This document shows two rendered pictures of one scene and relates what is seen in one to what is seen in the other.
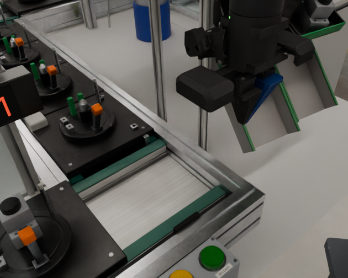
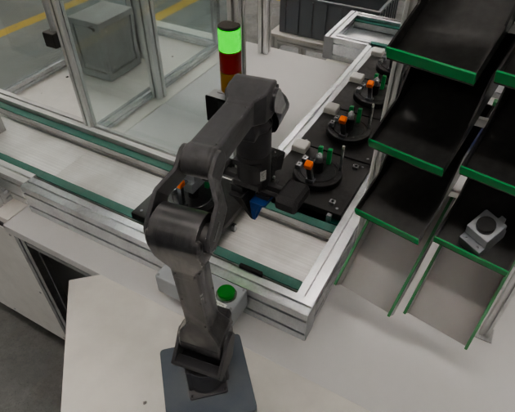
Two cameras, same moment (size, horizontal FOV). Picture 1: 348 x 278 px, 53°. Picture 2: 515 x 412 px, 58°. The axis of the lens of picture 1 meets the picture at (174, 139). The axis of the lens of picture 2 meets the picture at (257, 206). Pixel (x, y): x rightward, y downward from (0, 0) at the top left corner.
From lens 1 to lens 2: 74 cm
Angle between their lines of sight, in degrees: 48
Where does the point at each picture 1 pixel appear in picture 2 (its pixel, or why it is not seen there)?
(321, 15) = (475, 239)
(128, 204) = (263, 237)
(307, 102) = (452, 320)
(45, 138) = (288, 159)
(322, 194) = (372, 393)
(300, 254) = (286, 380)
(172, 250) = (225, 270)
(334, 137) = (485, 400)
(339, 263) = not seen: hidden behind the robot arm
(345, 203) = not seen: outside the picture
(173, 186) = (296, 257)
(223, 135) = not seen: hidden behind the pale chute
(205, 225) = (256, 284)
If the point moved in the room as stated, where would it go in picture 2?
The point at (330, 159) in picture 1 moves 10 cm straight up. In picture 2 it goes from (436, 397) to (450, 374)
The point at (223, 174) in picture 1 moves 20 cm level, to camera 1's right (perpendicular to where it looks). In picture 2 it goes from (317, 281) to (365, 354)
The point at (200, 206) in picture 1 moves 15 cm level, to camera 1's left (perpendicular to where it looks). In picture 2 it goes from (275, 277) to (249, 235)
